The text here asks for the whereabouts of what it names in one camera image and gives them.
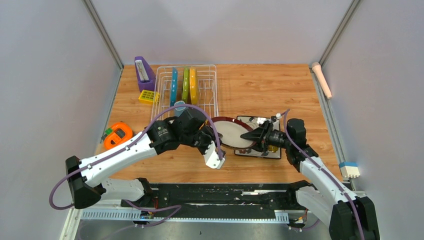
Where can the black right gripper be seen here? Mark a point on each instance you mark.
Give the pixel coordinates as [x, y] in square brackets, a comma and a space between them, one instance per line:
[260, 134]

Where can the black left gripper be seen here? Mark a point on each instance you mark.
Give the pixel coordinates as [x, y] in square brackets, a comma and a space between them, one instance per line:
[210, 132]

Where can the square floral plate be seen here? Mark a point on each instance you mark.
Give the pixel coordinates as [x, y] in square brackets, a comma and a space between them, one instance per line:
[271, 153]

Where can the round red rimmed plate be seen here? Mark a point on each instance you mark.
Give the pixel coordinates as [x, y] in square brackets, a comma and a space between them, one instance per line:
[230, 131]

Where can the yellow polka dot plate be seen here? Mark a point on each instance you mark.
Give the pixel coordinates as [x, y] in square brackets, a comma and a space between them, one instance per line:
[193, 86]

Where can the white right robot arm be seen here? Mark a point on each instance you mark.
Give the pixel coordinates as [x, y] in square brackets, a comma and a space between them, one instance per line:
[347, 215]

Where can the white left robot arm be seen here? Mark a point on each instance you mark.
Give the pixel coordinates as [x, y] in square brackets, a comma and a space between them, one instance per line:
[89, 178]

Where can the teal floral mug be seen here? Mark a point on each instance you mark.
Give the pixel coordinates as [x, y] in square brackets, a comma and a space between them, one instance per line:
[179, 107]

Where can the green polka dot plate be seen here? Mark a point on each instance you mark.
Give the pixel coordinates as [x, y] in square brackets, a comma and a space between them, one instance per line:
[185, 85]

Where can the blue polka dot plate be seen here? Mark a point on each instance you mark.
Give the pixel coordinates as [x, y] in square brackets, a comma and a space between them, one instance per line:
[173, 87]

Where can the yellow green toy block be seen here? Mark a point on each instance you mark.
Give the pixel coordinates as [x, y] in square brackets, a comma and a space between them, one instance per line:
[149, 97]

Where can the purple metronome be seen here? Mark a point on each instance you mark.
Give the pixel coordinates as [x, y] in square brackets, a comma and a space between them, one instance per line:
[146, 78]

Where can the white blue toy block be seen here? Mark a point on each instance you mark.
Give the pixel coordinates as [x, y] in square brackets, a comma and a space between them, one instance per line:
[349, 169]

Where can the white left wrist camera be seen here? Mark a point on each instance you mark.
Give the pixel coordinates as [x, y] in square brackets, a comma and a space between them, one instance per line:
[211, 157]

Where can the white wire dish rack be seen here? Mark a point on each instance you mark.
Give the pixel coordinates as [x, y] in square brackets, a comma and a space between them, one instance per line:
[207, 80]

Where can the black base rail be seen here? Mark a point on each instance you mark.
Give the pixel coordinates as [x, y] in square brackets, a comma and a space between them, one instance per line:
[209, 202]

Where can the beige cylinder handle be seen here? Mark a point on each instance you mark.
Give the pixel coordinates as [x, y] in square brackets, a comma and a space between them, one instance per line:
[317, 69]

